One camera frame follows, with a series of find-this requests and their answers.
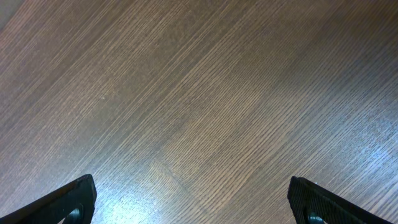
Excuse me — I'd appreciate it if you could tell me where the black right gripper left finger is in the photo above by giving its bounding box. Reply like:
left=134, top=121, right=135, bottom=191
left=1, top=174, right=97, bottom=224

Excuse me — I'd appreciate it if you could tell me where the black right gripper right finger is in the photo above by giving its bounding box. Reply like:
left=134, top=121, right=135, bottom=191
left=287, top=176, right=391, bottom=224

